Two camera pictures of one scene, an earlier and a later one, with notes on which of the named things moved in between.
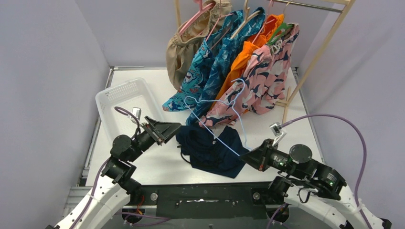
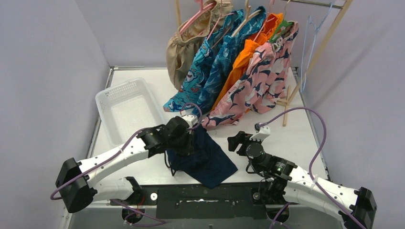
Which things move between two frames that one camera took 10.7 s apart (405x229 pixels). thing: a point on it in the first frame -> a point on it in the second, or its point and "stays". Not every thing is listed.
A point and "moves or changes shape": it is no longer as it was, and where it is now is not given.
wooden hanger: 246,18 stays
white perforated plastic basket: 122,109 stays
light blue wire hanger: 241,127 -> 303,83
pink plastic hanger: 201,10 stays
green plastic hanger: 280,31 stays
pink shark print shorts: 263,87 stays
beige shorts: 190,36 stays
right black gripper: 256,158 -> 234,141
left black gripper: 152,131 -> 190,142
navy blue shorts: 221,154 moves or changes shape
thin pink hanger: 220,16 stays
